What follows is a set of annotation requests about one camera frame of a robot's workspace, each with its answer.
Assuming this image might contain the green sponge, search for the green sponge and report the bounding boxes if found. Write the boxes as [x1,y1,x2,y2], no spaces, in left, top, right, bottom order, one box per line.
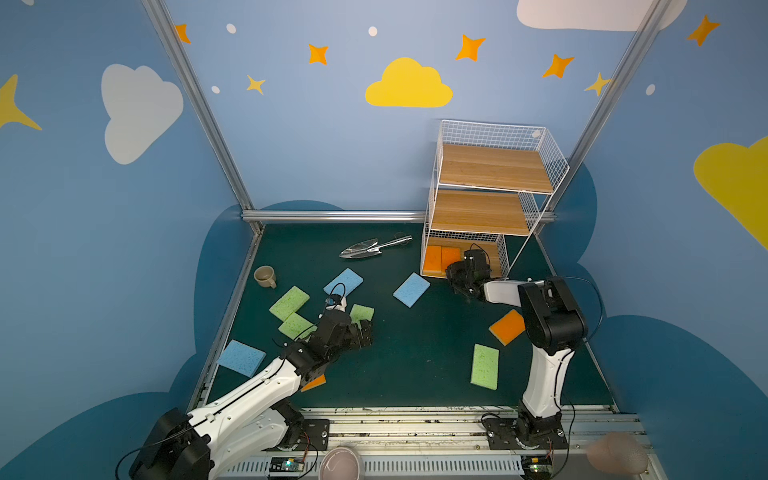
[269,286,310,321]
[350,304,375,324]
[278,313,317,340]
[470,344,500,390]

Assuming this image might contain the white wire wooden shelf rack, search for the white wire wooden shelf rack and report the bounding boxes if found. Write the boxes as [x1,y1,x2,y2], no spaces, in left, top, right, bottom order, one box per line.
[420,119,570,277]

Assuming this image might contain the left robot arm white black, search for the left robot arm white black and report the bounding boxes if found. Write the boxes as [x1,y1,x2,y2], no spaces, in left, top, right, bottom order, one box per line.
[128,307,373,479]

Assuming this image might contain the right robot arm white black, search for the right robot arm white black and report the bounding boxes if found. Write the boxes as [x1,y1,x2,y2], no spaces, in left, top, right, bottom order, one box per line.
[446,247,588,448]

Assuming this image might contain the blue sponge near shelf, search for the blue sponge near shelf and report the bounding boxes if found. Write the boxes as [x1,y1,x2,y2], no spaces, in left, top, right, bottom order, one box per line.
[393,273,430,308]

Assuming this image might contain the blue sponge left centre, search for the blue sponge left centre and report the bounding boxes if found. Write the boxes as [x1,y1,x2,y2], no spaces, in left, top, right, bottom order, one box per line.
[323,268,363,297]

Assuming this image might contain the blue sponge at left edge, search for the blue sponge at left edge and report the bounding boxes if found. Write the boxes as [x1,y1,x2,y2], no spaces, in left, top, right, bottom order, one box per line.
[217,340,266,378]

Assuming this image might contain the silver metal scoop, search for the silver metal scoop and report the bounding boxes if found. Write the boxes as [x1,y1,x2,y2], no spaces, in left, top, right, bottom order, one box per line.
[339,235,413,260]

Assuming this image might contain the beige ceramic mug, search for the beige ceramic mug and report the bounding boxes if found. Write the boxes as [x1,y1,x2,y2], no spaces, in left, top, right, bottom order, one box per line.
[253,265,277,289]

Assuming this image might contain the left green circuit board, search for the left green circuit board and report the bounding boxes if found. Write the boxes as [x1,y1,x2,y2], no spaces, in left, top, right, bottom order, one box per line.
[267,457,306,479]

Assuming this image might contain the green circuit board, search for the green circuit board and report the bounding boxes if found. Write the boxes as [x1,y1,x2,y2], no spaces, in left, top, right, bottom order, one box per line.
[520,456,553,480]
[267,457,306,479]

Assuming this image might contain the pink bowl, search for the pink bowl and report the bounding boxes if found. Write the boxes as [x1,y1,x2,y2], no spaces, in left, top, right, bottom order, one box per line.
[318,447,364,480]

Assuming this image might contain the right green circuit board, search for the right green circuit board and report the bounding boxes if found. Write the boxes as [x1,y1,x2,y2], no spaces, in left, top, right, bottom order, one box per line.
[520,456,553,480]

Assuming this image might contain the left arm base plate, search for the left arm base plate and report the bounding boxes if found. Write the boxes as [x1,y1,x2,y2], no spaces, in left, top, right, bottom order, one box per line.
[276,419,330,452]

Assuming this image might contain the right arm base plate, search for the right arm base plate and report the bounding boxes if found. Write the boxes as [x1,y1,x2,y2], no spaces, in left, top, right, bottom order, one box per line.
[480,414,569,450]

